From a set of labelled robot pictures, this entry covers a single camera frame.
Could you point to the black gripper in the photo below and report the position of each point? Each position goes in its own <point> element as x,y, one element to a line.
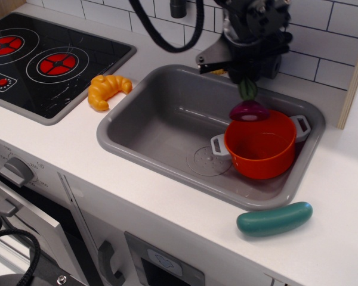
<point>252,31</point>

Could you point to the purple toy beet green leaves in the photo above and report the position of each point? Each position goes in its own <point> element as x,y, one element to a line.
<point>248,110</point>

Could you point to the grey plastic sink basin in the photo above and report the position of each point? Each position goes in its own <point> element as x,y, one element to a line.
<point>170,121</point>

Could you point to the dark grey toy faucet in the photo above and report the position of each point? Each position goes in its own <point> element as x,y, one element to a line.
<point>269,67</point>

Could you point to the yellow round sponge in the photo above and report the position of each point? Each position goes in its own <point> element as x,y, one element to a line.
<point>219,72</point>

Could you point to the yellow toy croissant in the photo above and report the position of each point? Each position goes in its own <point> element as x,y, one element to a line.
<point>104,87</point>

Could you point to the teal toy cucumber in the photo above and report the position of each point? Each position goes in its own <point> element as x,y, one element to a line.
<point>275,221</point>

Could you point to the black toy stove top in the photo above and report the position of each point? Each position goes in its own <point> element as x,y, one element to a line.
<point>46,68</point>

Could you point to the grey dishwasher panel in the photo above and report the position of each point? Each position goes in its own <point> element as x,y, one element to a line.
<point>156,267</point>

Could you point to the grey oven knob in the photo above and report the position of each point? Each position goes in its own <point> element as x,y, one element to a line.
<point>17,172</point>

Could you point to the toy oven door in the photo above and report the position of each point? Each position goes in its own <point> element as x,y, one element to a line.
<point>17,212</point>

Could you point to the orange toy pot grey handles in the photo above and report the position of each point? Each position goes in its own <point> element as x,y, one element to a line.
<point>262,149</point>

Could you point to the grey cabinet door handle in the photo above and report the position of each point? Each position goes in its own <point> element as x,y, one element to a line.
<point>105,253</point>

